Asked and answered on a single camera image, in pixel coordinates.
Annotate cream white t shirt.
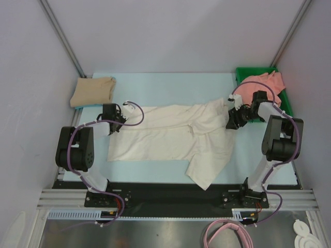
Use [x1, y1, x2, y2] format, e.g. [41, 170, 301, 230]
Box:
[107, 98, 235, 190]

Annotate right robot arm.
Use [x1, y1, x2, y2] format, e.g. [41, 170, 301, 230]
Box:
[226, 90, 304, 207]

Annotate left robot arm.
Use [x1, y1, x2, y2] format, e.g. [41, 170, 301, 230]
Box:
[55, 103, 127, 207]

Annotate folded tan t shirt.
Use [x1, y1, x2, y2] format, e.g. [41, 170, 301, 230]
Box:
[70, 76, 117, 107]

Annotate green plastic bin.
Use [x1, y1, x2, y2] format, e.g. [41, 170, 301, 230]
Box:
[235, 67, 293, 115]

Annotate pink t shirt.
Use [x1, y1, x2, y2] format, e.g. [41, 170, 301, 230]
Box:
[237, 71, 285, 107]

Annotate white round plastic parts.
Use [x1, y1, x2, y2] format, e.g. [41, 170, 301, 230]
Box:
[293, 219, 323, 248]

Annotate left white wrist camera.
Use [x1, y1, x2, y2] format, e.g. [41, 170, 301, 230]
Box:
[121, 101, 136, 120]

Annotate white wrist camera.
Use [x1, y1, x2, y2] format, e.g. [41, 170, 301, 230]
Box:
[121, 101, 136, 120]
[228, 94, 243, 110]

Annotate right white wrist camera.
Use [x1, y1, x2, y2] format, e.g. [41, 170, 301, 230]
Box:
[228, 94, 243, 110]

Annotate right aluminium corner post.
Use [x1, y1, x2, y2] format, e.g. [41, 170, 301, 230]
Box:
[269, 0, 314, 67]

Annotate aluminium corner post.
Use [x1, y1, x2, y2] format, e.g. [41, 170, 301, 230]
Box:
[269, 0, 314, 67]
[38, 0, 86, 78]

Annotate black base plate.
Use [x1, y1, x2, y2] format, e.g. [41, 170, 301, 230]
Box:
[52, 181, 300, 218]

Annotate aluminium frame rail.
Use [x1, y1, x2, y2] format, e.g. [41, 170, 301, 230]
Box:
[37, 189, 319, 211]

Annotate pink coiled cable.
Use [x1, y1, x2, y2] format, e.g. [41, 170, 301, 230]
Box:
[203, 219, 254, 248]

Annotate slotted cable duct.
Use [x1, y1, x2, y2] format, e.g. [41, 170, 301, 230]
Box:
[48, 210, 117, 221]

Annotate left aluminium corner post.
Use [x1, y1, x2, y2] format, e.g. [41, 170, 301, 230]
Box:
[38, 0, 86, 78]

